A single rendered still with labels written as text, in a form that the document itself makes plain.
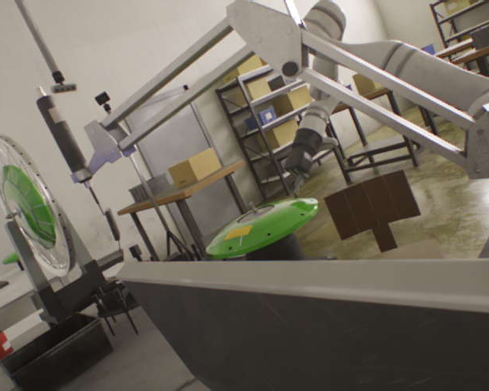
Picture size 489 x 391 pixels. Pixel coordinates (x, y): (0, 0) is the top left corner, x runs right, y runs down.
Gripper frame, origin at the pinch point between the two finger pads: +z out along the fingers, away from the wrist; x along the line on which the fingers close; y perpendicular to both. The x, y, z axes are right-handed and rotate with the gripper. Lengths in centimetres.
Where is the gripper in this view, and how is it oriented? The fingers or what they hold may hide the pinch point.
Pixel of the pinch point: (294, 195)
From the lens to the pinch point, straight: 122.3
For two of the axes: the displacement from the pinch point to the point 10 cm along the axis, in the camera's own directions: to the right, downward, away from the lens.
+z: -3.7, 8.7, -3.2
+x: 5.2, -0.9, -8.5
